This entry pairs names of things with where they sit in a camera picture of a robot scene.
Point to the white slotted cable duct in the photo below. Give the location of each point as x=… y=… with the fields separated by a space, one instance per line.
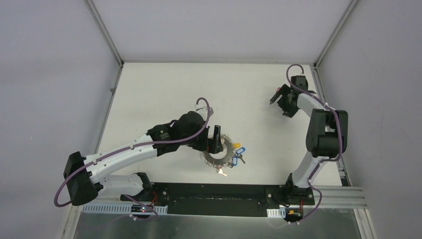
x=115 y=208

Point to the blue tag on keyring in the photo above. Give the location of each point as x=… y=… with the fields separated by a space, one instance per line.
x=238 y=156

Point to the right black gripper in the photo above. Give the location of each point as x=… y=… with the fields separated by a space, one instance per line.
x=289 y=111

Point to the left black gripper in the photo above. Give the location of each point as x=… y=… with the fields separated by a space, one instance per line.
x=204 y=143

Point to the metal disc keyring holder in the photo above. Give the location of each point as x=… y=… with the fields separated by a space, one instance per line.
x=221 y=161

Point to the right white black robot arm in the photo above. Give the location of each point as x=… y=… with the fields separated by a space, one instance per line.
x=326 y=140

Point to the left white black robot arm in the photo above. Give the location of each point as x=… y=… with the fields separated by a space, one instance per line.
x=87 y=177

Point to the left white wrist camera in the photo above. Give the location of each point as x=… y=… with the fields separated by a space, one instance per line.
x=203 y=110

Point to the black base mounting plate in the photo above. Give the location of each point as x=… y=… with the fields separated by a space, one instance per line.
x=233 y=200

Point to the aluminium frame rail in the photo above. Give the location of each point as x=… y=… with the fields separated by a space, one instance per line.
x=334 y=194

